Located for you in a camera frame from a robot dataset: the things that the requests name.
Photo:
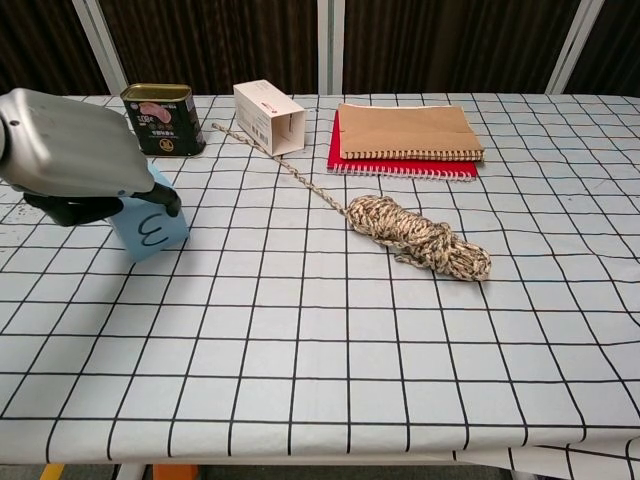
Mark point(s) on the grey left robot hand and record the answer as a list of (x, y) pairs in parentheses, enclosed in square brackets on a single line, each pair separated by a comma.
[(65, 145)]

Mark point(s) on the light blue numbered cube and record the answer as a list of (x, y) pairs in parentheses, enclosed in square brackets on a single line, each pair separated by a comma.
[(157, 232)]

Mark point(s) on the grid pattern tablecloth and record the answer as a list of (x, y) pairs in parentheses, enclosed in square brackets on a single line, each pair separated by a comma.
[(320, 325)]

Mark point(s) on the black luncheon meat can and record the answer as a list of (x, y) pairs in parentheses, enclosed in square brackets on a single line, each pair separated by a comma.
[(164, 120)]

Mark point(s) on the white cardboard box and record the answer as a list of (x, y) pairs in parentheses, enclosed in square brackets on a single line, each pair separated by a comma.
[(265, 117)]

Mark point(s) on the red spiral notebook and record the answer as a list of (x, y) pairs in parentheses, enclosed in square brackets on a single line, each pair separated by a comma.
[(400, 167)]

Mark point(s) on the brown spiral notebook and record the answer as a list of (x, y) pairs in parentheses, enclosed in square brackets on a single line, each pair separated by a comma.
[(407, 130)]

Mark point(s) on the orange block under table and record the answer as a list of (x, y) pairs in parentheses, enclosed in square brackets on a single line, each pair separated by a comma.
[(177, 471)]

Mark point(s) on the white frame post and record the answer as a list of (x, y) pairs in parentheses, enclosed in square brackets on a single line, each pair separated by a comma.
[(100, 45), (332, 45), (575, 45)]

